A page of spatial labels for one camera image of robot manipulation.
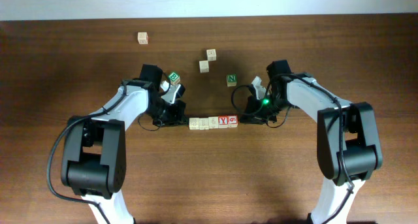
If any green B wooden block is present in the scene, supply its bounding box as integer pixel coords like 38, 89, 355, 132
169, 72, 181, 86

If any green N wooden block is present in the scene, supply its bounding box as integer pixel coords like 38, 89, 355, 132
227, 74, 237, 87

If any blue bird picture block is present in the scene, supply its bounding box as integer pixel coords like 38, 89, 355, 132
228, 115, 238, 127

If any wooden block upper middle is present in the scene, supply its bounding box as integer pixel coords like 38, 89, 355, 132
206, 49, 217, 61

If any wooden block below upper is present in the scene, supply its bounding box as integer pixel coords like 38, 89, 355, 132
199, 60, 210, 73

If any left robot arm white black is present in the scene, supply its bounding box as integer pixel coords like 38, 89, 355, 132
61, 64, 188, 223

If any plain wooden block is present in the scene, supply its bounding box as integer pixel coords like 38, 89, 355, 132
199, 118, 210, 130
137, 32, 149, 45

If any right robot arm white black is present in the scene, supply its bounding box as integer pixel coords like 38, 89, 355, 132
239, 60, 383, 223

